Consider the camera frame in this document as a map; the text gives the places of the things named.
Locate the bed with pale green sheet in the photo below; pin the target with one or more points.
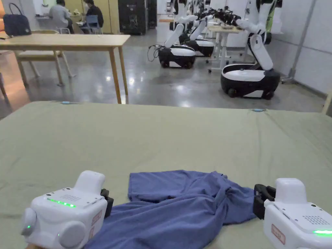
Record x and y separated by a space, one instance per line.
155 140

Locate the dark blue handbag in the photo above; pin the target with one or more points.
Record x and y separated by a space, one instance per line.
16 24

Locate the black cabinet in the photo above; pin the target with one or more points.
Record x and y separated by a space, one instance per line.
131 15

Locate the person's left hand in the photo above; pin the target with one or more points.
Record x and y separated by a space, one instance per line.
31 247

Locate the white desk with wooden top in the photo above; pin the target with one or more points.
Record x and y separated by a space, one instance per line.
223 29

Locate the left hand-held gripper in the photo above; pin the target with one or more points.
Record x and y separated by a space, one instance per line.
62 220

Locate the blue sheet clip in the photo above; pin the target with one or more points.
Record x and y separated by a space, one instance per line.
68 103
258 110

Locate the white and black wheeled robot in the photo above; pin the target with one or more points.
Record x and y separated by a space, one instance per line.
179 52
243 75
205 44

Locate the blue shirt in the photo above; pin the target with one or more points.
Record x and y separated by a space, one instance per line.
166 218

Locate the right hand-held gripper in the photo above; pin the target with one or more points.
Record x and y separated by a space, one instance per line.
293 220

